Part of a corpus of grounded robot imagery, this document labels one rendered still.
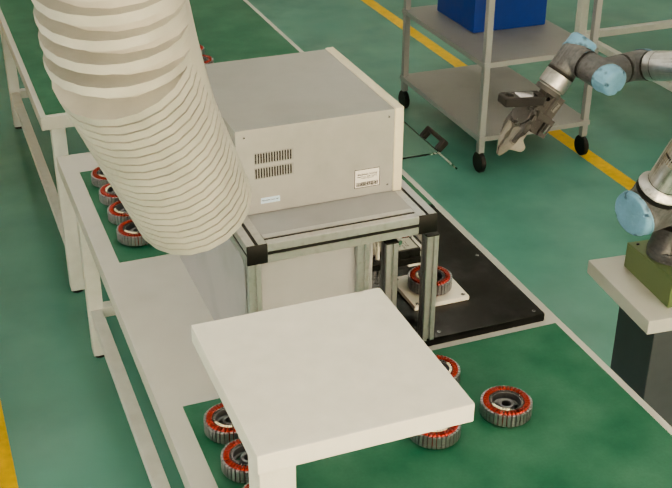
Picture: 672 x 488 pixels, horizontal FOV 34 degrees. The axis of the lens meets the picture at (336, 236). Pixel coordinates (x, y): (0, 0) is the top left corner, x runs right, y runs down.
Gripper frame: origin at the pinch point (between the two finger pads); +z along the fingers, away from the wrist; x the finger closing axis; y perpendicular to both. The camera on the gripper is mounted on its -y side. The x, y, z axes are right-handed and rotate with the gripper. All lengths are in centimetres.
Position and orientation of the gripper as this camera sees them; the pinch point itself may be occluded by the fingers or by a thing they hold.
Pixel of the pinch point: (498, 149)
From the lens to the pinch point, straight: 291.7
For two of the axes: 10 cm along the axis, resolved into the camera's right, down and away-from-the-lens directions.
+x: -3.6, -4.4, 8.2
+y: 7.5, 3.9, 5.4
